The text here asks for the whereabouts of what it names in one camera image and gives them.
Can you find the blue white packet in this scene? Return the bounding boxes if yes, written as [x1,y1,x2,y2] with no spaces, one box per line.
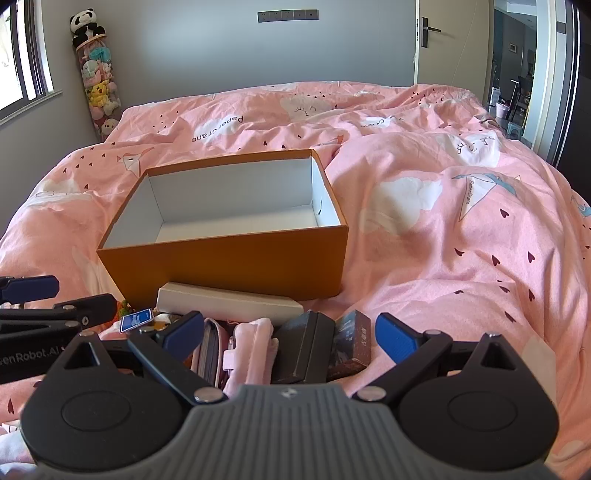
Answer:
[119,306,153,333]

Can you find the dark grey box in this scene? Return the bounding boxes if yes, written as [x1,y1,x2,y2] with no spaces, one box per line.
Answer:
[270,311,336,385]

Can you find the white sliding door frame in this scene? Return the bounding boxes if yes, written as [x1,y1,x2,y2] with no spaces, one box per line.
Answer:
[521,0,581,163]

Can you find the long white box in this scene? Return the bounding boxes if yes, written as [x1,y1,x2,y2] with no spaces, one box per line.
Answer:
[156,281,305,326]

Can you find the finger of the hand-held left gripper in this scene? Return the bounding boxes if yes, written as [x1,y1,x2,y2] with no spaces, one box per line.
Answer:
[0,275,61,304]
[0,294,117,337]

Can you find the orange cardboard box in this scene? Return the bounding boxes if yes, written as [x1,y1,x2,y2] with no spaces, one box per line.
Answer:
[96,148,348,311]

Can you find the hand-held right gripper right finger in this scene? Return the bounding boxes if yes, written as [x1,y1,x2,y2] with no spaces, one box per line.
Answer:
[353,313,548,407]

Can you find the white door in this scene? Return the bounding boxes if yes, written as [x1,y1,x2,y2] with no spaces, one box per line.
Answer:
[414,0,496,108]

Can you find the panda plush toy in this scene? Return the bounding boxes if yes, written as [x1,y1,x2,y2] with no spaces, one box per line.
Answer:
[69,8,106,43]

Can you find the pink zip pouch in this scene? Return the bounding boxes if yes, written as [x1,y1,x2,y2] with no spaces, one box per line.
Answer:
[190,318,234,392]

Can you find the window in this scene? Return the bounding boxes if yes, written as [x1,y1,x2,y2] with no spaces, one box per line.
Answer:
[0,0,64,124]

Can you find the grey wall switch panel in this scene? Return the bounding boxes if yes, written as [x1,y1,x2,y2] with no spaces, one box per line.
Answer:
[257,9,320,22]

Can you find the black door handle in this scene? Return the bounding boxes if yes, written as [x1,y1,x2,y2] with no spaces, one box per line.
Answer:
[420,17,442,48]

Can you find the dark printed card box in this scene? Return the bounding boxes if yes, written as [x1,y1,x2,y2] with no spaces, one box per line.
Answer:
[327,310,372,381]

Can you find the pink printed blanket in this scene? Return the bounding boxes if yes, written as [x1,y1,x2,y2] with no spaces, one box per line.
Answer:
[0,82,591,480]

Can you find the clear tube of plush toys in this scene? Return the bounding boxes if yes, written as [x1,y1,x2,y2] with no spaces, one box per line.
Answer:
[74,33,123,142]

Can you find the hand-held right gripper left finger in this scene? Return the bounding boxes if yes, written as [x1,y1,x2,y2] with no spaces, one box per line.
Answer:
[46,311,227,406]

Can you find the pink plush pouch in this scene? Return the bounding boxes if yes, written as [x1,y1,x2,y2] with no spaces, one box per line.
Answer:
[223,317,280,400]

